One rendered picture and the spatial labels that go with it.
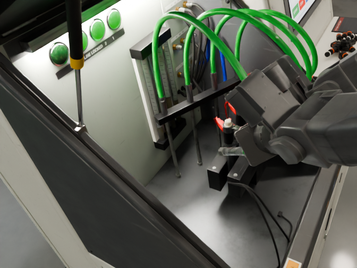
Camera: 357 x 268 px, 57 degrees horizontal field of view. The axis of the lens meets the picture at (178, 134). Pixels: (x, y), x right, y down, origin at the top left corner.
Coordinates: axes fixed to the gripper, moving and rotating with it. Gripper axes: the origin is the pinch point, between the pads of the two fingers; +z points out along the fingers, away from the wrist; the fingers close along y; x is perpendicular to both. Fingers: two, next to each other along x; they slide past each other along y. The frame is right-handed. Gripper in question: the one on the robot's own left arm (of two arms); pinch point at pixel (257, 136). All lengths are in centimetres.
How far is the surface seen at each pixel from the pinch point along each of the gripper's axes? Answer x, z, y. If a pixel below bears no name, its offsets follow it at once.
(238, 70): -12.1, -7.6, -0.8
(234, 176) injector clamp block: 9.1, 25.8, 5.4
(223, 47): -16.9, -6.9, -0.7
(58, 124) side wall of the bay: -18.9, -6.0, 31.1
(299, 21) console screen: -24, 54, -44
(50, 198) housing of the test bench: -9, 21, 50
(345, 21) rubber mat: -18, 83, -76
